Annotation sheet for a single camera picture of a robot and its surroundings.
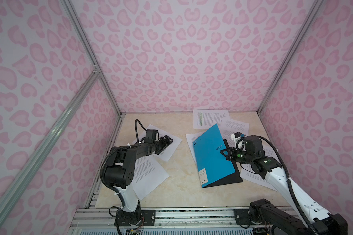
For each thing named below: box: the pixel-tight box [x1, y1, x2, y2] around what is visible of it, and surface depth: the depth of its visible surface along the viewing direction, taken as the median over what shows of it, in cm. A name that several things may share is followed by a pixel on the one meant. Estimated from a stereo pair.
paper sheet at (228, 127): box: [217, 117, 250, 148], surface depth 115 cm
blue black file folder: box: [192, 123, 244, 188], surface depth 84 cm
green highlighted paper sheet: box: [193, 109, 230, 130], surface depth 120 cm
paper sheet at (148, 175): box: [131, 154, 170, 201], surface depth 90 cm
